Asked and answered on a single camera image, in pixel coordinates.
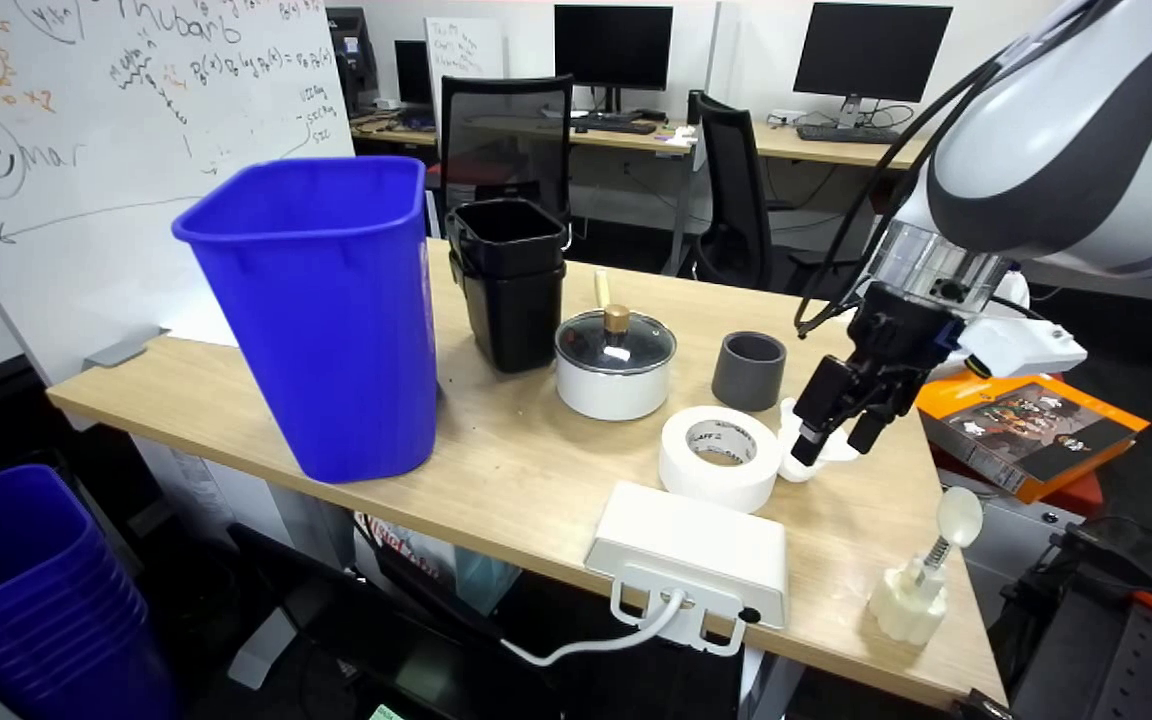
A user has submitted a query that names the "stack of blue bins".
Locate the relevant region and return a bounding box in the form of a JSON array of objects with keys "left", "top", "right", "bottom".
[{"left": 0, "top": 464, "right": 180, "bottom": 720}]

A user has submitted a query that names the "black landfill bin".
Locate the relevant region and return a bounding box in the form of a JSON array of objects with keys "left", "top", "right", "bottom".
[{"left": 446, "top": 195, "right": 564, "bottom": 373}]

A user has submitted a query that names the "black computer monitor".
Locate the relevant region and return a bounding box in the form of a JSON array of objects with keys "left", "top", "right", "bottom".
[
  {"left": 797, "top": 2, "right": 950, "bottom": 100},
  {"left": 552, "top": 2, "right": 673, "bottom": 89}
]

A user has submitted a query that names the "white plastic bag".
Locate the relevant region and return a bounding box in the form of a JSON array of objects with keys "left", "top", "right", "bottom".
[{"left": 955, "top": 271, "right": 1089, "bottom": 374}]

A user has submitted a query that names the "orange book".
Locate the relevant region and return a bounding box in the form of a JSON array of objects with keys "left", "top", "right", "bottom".
[{"left": 916, "top": 374, "right": 1146, "bottom": 504}]

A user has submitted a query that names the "white power box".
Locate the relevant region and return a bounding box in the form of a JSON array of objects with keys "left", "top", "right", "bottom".
[{"left": 582, "top": 484, "right": 789, "bottom": 629}]

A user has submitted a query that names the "black mesh office chair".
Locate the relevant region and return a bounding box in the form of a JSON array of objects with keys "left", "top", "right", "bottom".
[{"left": 436, "top": 74, "right": 572, "bottom": 248}]

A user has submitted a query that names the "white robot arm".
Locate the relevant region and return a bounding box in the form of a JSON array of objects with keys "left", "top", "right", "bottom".
[{"left": 791, "top": 0, "right": 1152, "bottom": 460}]

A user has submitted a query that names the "grey cup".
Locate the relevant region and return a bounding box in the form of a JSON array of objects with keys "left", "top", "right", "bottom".
[{"left": 710, "top": 330, "right": 789, "bottom": 410}]

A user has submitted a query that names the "white pot with glass lid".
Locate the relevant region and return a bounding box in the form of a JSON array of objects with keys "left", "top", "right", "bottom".
[{"left": 555, "top": 304, "right": 676, "bottom": 424}]

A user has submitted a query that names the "white cable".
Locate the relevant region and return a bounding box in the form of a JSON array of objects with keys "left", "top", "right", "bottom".
[{"left": 495, "top": 583, "right": 687, "bottom": 672}]

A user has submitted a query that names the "whiteboard with drawings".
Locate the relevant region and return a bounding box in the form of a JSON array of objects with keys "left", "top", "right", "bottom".
[{"left": 0, "top": 0, "right": 351, "bottom": 385}]

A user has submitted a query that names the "black computer monitor right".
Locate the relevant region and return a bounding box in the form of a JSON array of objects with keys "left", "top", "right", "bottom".
[{"left": 797, "top": 2, "right": 950, "bottom": 100}]

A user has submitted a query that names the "blue recycling bin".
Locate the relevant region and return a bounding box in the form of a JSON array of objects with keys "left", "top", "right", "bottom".
[{"left": 171, "top": 155, "right": 436, "bottom": 478}]

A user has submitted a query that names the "white tape roll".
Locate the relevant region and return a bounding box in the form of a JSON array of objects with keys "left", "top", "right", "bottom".
[{"left": 657, "top": 405, "right": 780, "bottom": 510}]

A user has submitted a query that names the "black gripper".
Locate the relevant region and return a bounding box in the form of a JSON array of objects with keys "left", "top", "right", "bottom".
[{"left": 791, "top": 284, "right": 964, "bottom": 464}]

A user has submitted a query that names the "white object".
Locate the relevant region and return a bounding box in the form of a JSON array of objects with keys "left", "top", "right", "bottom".
[{"left": 780, "top": 396, "right": 860, "bottom": 484}]

